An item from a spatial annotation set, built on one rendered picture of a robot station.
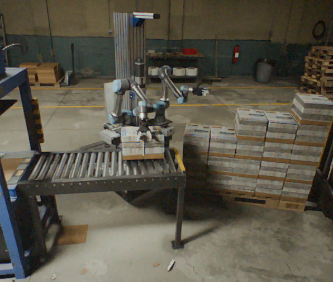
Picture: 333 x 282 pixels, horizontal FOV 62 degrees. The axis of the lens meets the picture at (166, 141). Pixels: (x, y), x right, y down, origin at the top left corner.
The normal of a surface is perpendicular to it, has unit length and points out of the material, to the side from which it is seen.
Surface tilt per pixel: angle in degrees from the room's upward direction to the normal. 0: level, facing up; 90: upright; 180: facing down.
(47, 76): 90
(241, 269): 0
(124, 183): 90
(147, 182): 90
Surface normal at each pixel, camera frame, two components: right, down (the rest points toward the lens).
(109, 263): 0.04, -0.91
